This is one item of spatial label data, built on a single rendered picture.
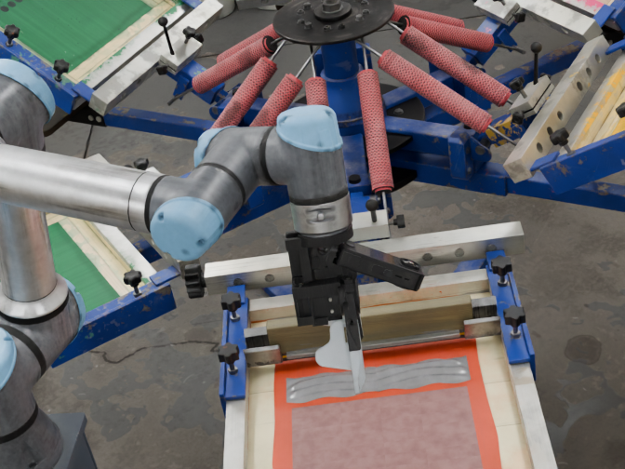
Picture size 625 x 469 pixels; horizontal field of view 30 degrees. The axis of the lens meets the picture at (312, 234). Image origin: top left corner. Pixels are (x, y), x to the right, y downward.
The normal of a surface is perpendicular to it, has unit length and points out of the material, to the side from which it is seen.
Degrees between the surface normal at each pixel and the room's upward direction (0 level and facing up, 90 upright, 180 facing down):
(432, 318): 90
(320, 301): 73
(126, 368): 0
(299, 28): 0
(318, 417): 0
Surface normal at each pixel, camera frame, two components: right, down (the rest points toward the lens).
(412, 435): -0.15, -0.80
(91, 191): -0.35, -0.11
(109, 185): -0.29, -0.34
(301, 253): -0.02, 0.33
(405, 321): 0.03, 0.58
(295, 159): -0.47, 0.34
